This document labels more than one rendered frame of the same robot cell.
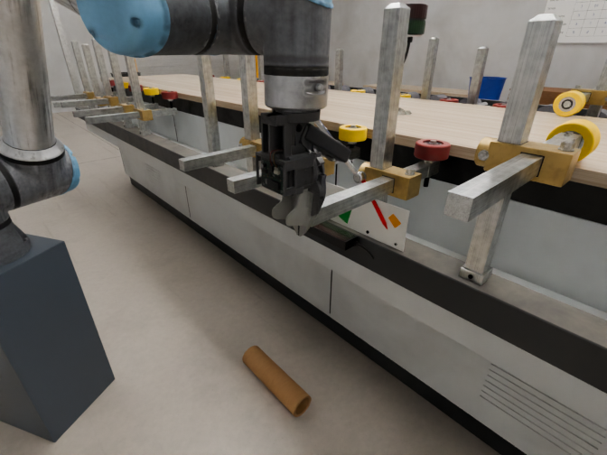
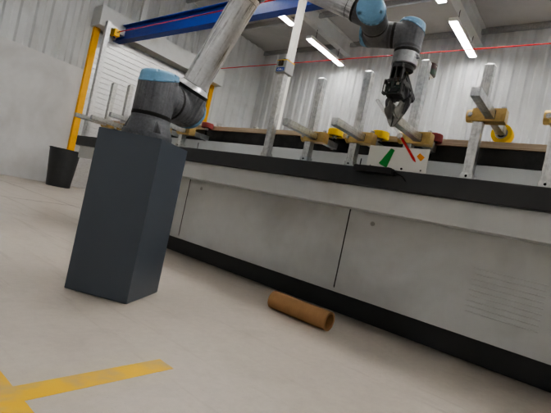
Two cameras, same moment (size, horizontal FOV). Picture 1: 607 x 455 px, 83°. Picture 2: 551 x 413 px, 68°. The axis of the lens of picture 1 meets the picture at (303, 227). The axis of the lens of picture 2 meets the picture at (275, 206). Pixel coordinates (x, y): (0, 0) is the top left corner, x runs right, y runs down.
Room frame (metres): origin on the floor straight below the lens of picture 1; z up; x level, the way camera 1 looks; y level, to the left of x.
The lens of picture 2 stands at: (-0.84, 0.56, 0.44)
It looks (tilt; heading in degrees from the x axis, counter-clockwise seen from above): 0 degrees down; 351
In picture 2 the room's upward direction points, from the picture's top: 12 degrees clockwise
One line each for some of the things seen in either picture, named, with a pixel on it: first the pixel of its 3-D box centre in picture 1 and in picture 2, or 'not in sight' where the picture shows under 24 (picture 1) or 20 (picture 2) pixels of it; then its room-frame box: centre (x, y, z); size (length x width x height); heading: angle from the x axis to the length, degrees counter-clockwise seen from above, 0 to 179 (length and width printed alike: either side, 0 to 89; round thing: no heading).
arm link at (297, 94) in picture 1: (297, 93); (405, 61); (0.52, 0.01, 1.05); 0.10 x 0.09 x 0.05; 42
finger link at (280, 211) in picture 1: (286, 210); (388, 112); (0.53, 0.03, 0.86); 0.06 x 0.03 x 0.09; 132
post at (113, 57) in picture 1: (118, 82); not in sight; (2.04, 1.01, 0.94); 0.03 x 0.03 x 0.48; 43
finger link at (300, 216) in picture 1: (298, 217); (396, 112); (0.51, 0.01, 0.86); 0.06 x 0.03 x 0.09; 132
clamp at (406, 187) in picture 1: (388, 179); (416, 138); (0.74, -0.19, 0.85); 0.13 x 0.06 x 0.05; 43
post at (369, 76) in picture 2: not in sight; (359, 122); (0.93, 0.00, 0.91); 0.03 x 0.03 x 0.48; 43
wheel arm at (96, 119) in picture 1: (134, 116); (181, 129); (1.79, 0.85, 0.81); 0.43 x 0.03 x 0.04; 133
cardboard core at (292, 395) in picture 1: (275, 378); (299, 310); (0.86, 0.10, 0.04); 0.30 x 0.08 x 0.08; 43
